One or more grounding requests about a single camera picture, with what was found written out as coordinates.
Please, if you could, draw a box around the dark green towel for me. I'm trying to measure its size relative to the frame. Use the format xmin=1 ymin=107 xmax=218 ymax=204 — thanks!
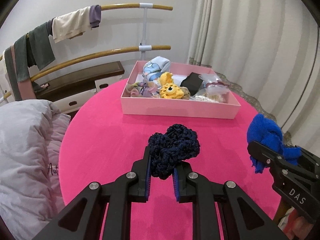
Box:
xmin=14 ymin=20 xmax=55 ymax=81

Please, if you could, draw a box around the dark wood bench cabinet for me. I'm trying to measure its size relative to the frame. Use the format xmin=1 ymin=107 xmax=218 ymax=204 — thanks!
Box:
xmin=36 ymin=61 xmax=125 ymax=115

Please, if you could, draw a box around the yellow crochet toy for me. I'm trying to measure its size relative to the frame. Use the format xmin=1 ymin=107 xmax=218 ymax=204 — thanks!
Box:
xmin=159 ymin=72 xmax=183 ymax=99

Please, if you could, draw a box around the beige crochet item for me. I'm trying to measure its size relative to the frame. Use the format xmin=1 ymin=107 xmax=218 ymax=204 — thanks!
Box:
xmin=180 ymin=87 xmax=190 ymax=100

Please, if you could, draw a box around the bright blue knitted item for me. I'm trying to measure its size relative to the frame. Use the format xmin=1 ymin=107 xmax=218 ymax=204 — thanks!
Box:
xmin=247 ymin=113 xmax=302 ymax=173

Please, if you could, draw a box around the pink round table mat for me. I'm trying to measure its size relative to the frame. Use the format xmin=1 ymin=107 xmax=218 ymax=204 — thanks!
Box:
xmin=59 ymin=81 xmax=280 ymax=239

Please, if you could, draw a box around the cream curtain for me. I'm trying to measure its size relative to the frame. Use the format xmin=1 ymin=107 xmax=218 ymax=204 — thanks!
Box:
xmin=189 ymin=0 xmax=319 ymax=147

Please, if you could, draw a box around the person's right hand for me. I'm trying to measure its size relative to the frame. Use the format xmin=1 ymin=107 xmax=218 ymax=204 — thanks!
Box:
xmin=278 ymin=207 xmax=320 ymax=240

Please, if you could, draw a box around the grey duvet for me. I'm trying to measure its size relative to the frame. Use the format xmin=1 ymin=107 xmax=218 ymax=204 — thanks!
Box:
xmin=1 ymin=99 xmax=71 ymax=239

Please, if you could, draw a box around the purple cloth on rail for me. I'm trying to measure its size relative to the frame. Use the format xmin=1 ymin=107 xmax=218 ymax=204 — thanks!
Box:
xmin=89 ymin=5 xmax=101 ymax=28

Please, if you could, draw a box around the pastel scrunchie bundle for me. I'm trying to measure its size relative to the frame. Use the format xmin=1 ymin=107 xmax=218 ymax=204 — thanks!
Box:
xmin=125 ymin=81 xmax=159 ymax=98

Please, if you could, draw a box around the cream cloth on rail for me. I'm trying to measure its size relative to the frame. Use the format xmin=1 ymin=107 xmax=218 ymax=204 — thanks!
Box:
xmin=52 ymin=7 xmax=92 ymax=43

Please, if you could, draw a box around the pink and grey towel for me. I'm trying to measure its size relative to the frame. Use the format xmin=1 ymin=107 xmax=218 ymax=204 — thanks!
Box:
xmin=4 ymin=46 xmax=49 ymax=101

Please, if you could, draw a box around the light blue printed cloth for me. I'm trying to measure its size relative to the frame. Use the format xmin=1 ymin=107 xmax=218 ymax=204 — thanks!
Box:
xmin=142 ymin=56 xmax=171 ymax=81

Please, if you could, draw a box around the wooden barre rail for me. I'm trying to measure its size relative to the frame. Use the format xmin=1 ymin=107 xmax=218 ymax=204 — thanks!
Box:
xmin=0 ymin=3 xmax=174 ymax=62
xmin=0 ymin=45 xmax=171 ymax=104

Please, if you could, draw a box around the black pouch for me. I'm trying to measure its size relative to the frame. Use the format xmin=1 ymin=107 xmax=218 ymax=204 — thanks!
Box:
xmin=180 ymin=72 xmax=203 ymax=96

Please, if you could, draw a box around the clear plastic bag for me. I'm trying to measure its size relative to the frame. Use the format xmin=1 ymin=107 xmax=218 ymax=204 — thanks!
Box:
xmin=190 ymin=74 xmax=229 ymax=103

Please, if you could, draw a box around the upper wooden barre rail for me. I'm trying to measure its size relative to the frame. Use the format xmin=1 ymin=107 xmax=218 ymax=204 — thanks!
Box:
xmin=0 ymin=3 xmax=174 ymax=62

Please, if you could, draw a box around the lower wooden barre rail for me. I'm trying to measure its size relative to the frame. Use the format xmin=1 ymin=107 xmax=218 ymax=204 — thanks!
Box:
xmin=0 ymin=45 xmax=171 ymax=104

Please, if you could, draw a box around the pink cardboard box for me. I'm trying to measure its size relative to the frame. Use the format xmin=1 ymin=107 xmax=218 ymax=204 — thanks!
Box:
xmin=120 ymin=60 xmax=241 ymax=120

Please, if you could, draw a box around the white barre post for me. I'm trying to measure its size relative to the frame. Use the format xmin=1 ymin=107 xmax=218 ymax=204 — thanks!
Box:
xmin=139 ymin=3 xmax=153 ymax=46

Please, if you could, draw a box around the dark navy knitted item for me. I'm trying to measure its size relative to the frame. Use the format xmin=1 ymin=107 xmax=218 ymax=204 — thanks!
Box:
xmin=148 ymin=124 xmax=200 ymax=180

